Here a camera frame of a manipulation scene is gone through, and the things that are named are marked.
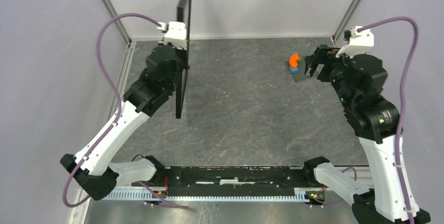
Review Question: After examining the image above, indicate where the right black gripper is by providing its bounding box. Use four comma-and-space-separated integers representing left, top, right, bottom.
303, 42, 355, 106

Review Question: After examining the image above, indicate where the wooden picture frame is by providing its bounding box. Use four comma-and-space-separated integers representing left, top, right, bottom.
175, 0, 192, 119

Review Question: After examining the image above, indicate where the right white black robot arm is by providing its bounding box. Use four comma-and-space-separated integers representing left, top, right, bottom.
302, 45, 431, 223

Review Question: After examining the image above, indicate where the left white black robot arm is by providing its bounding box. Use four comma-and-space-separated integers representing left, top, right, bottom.
60, 44, 189, 200

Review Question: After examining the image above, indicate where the grey building block baseplate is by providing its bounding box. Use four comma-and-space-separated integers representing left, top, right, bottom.
284, 56, 309, 82

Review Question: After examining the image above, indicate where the orange arch block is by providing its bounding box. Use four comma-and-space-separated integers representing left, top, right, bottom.
288, 53, 299, 68

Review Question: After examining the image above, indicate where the blue building block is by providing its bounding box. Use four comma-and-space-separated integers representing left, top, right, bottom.
289, 67, 299, 74

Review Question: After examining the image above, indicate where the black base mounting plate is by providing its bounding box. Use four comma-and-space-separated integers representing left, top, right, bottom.
144, 166, 323, 196

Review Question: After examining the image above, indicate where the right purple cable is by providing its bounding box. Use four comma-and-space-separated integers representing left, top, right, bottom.
323, 16, 419, 216

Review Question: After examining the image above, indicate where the aluminium rail frame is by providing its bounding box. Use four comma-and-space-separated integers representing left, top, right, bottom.
79, 166, 375, 191

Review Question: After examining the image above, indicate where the white slotted cable duct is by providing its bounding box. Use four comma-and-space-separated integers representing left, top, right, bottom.
103, 188, 309, 203

